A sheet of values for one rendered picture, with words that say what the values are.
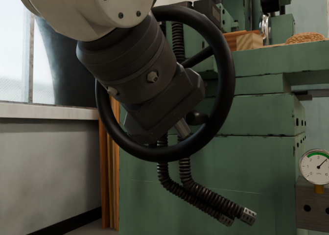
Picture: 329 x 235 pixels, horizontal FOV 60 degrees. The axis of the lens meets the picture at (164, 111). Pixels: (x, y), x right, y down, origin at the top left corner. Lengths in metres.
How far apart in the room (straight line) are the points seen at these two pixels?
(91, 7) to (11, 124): 1.64
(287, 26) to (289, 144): 0.47
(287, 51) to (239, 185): 0.30
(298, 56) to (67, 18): 0.49
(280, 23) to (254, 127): 0.45
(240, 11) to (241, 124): 0.44
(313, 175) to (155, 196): 0.37
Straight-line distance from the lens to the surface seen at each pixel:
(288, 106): 0.63
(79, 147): 2.18
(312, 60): 0.64
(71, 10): 0.25
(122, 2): 0.23
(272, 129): 0.64
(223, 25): 0.85
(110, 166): 2.15
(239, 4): 0.98
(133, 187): 0.78
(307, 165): 0.57
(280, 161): 0.64
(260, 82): 0.65
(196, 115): 0.42
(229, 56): 0.48
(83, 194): 2.28
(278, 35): 0.99
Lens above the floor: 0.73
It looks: 3 degrees up
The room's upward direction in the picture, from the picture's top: straight up
